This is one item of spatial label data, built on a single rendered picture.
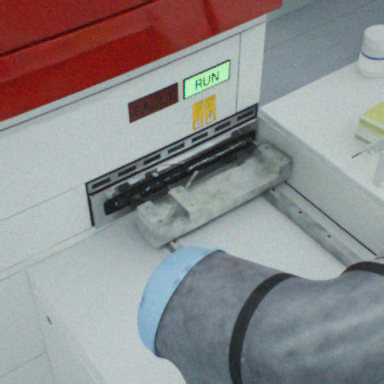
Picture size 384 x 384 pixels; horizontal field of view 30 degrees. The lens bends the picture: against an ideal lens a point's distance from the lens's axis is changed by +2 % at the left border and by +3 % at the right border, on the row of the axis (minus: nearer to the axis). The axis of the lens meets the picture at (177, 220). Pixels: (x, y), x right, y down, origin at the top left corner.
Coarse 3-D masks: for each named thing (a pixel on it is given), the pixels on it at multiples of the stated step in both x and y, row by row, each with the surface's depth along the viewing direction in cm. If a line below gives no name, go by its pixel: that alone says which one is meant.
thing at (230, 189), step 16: (256, 160) 163; (224, 176) 159; (240, 176) 159; (256, 176) 159; (272, 176) 159; (288, 176) 162; (192, 192) 156; (208, 192) 156; (224, 192) 156; (240, 192) 156; (256, 192) 158; (160, 208) 153; (208, 208) 152; (224, 208) 154; (144, 224) 149; (176, 224) 149; (192, 224) 151; (160, 240) 147
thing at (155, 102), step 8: (176, 88) 143; (152, 96) 141; (160, 96) 142; (168, 96) 143; (176, 96) 145; (136, 104) 140; (144, 104) 141; (152, 104) 142; (160, 104) 143; (168, 104) 145; (136, 112) 141; (144, 112) 142
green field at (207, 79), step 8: (224, 64) 148; (208, 72) 146; (216, 72) 148; (224, 72) 149; (192, 80) 145; (200, 80) 146; (208, 80) 148; (216, 80) 149; (192, 88) 146; (200, 88) 148
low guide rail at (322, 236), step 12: (264, 192) 162; (276, 192) 160; (276, 204) 160; (288, 204) 157; (288, 216) 158; (300, 216) 154; (312, 228) 152; (324, 228) 152; (324, 240) 150; (336, 240) 149; (336, 252) 149; (348, 252) 147; (348, 264) 147
